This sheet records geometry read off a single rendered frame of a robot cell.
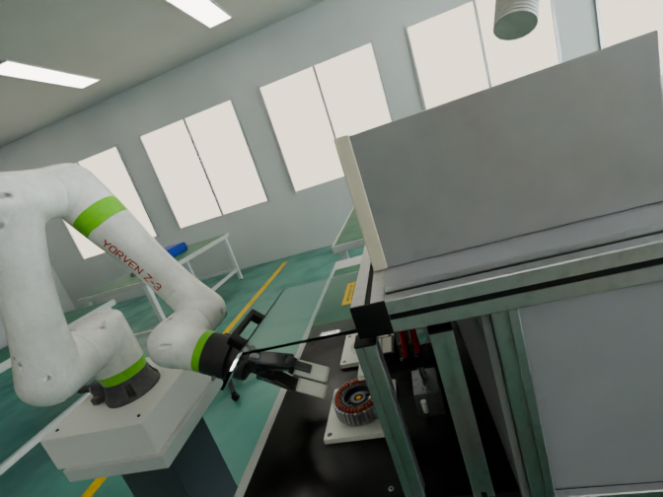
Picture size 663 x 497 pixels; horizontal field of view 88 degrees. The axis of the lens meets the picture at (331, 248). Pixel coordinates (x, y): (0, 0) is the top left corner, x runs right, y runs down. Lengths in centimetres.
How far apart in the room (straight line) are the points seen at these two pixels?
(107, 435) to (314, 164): 477
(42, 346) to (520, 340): 90
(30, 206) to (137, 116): 584
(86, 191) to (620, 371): 102
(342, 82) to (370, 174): 494
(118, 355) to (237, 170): 493
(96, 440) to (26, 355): 31
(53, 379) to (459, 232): 89
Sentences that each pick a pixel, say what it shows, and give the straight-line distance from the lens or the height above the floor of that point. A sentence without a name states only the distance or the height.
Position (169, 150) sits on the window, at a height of 225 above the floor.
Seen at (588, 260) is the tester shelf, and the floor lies 111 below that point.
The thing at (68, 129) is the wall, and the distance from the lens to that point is 755.
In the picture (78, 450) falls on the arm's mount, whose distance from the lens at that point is 123.
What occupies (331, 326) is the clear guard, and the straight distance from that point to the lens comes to 52.
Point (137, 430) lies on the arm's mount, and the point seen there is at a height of 83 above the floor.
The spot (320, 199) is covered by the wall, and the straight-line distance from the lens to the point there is 550.
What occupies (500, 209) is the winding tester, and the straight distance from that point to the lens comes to 53.
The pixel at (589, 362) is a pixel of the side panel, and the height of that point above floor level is 97.
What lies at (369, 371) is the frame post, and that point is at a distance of 50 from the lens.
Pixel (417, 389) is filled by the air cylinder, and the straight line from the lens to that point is 75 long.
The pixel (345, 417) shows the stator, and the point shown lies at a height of 80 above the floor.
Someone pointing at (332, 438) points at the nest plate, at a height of 78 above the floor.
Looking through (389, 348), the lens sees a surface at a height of 92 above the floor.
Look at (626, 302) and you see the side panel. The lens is 51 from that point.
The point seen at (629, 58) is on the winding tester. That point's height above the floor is 130.
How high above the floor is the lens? 129
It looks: 14 degrees down
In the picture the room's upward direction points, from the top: 18 degrees counter-clockwise
